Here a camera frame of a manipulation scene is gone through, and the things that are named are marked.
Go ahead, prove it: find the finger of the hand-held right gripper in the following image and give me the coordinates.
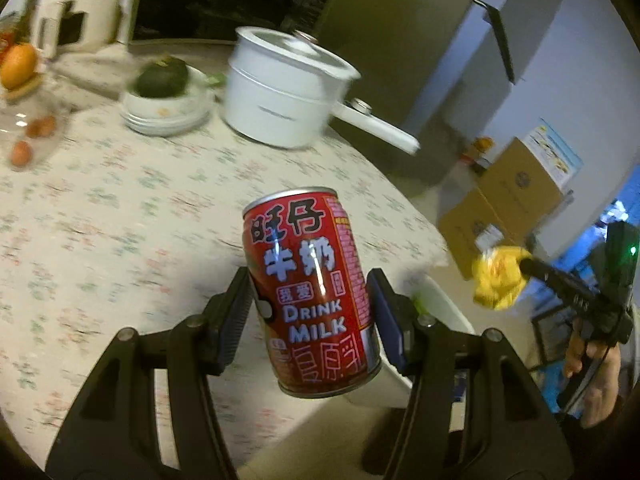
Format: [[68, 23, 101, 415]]
[[520, 255, 602, 312]]

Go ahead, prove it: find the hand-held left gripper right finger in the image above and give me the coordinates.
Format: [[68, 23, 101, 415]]
[[366, 268, 574, 480]]

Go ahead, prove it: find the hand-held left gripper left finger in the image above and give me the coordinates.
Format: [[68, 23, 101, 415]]
[[44, 265, 254, 480]]

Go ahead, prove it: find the yellow wrapper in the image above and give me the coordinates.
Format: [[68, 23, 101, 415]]
[[472, 245, 532, 309]]

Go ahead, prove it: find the red drink can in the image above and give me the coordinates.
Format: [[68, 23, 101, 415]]
[[242, 187, 384, 399]]

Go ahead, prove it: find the person's right hand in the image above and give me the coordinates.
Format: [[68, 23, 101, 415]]
[[564, 331, 624, 429]]

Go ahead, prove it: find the brown cardboard box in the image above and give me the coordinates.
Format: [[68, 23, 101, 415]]
[[436, 187, 522, 282], [477, 136, 576, 247]]

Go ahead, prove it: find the plate with green fruit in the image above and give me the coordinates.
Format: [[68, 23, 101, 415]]
[[121, 67, 214, 137]]

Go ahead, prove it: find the white electric pot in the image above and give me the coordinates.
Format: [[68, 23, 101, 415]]
[[221, 26, 422, 156]]

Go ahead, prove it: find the grey refrigerator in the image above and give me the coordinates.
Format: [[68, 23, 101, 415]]
[[319, 0, 572, 187]]

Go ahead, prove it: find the dark green avocado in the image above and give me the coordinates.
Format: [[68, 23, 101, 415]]
[[136, 57, 190, 99]]

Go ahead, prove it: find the clear container with eggs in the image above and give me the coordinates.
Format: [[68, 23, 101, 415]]
[[0, 75, 72, 172]]

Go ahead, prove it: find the black microwave oven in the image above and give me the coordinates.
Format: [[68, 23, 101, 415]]
[[131, 0, 342, 45]]

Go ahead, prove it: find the orange fruit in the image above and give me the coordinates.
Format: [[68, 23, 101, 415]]
[[0, 42, 40, 91]]

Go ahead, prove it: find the white air fryer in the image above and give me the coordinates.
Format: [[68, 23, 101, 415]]
[[29, 0, 147, 57]]

